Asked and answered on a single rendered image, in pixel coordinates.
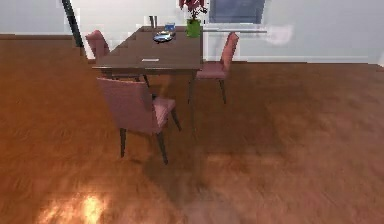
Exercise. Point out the pink upholstered chair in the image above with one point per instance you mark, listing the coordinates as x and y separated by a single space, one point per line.
97 45
220 66
133 106

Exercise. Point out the red plant in green pot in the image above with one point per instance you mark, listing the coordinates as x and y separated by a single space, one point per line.
193 23

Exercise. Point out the dark brown dining table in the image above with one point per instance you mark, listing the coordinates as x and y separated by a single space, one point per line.
156 50

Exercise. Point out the black slanted floor lamp pole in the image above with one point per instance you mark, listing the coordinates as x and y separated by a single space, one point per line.
72 23

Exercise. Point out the white flat card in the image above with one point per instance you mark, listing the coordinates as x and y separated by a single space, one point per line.
150 60

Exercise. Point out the window with blue pane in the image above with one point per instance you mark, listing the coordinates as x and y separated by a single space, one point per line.
236 11

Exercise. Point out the blue box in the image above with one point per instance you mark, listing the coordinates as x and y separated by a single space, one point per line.
170 26

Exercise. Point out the blue plate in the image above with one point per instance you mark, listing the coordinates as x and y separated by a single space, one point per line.
163 37

